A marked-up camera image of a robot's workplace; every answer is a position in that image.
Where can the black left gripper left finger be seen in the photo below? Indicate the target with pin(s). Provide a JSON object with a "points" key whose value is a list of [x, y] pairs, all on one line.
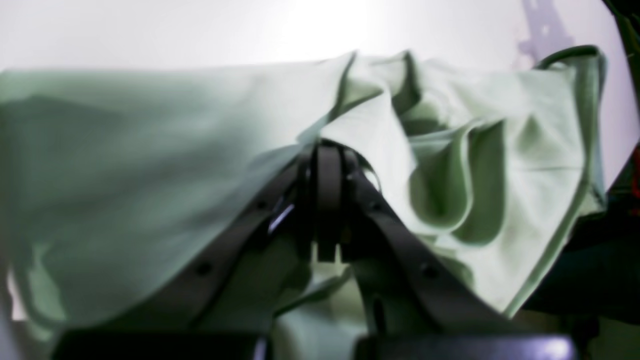
{"points": [[221, 305]]}

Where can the light green T-shirt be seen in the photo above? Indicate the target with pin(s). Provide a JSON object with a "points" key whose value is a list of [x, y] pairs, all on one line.
{"points": [[112, 181]]}

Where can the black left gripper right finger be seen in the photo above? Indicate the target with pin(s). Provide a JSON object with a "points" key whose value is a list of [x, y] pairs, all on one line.
{"points": [[415, 308]]}

